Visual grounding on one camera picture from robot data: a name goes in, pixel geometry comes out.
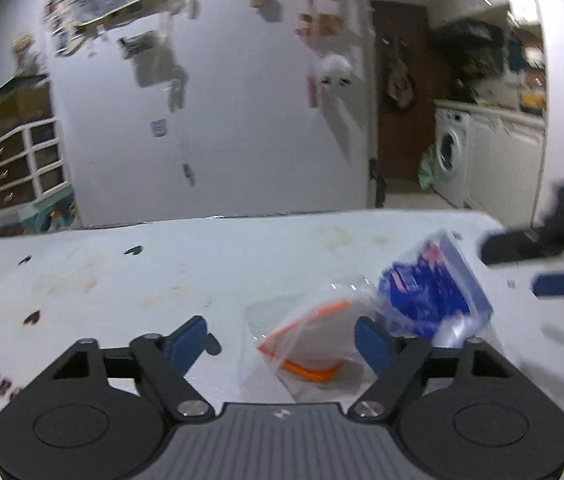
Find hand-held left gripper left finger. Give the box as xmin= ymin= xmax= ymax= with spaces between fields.
xmin=46 ymin=316 xmax=213 ymax=421

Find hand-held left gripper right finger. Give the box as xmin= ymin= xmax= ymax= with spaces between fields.
xmin=351 ymin=316 xmax=518 ymax=421

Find clear plastic bag orange strip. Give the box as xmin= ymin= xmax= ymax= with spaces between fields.
xmin=244 ymin=282 xmax=389 ymax=404

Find blue white plastic bag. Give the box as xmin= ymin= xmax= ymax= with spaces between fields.
xmin=377 ymin=230 xmax=494 ymax=349

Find white kitchen base cabinets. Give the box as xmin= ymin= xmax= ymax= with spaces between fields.
xmin=467 ymin=110 xmax=548 ymax=227

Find white washing machine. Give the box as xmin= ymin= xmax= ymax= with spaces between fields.
xmin=433 ymin=107 xmax=473 ymax=209

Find green plastic bag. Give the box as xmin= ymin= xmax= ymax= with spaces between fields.
xmin=418 ymin=144 xmax=438 ymax=191

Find yellow countertop item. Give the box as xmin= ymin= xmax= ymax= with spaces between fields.
xmin=522 ymin=87 xmax=546 ymax=111

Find brown wooden door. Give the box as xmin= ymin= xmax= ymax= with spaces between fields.
xmin=372 ymin=2 xmax=439 ymax=182

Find hanging cloth bag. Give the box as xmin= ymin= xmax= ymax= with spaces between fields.
xmin=387 ymin=40 xmax=415 ymax=109

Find white refrigerator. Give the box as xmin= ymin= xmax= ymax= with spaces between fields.
xmin=356 ymin=0 xmax=379 ymax=209

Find black range hood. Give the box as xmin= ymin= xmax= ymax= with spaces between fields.
xmin=432 ymin=17 xmax=506 ymax=81

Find white drawer cabinet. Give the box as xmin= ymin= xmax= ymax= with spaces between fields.
xmin=0 ymin=117 xmax=70 ymax=207

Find white sheep plush toy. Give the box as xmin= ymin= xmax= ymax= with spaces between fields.
xmin=317 ymin=54 xmax=354 ymax=86

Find wooden toy plane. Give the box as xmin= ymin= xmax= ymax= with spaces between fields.
xmin=296 ymin=12 xmax=345 ymax=39

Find glass tank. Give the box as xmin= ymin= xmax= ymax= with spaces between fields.
xmin=0 ymin=75 xmax=53 ymax=132

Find dried flowers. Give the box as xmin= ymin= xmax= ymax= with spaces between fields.
xmin=12 ymin=32 xmax=38 ymax=71

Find hanging wall photo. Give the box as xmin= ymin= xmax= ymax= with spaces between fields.
xmin=119 ymin=31 xmax=158 ymax=59

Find wooden wall block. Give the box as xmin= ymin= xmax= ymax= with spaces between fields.
xmin=249 ymin=0 xmax=283 ymax=21

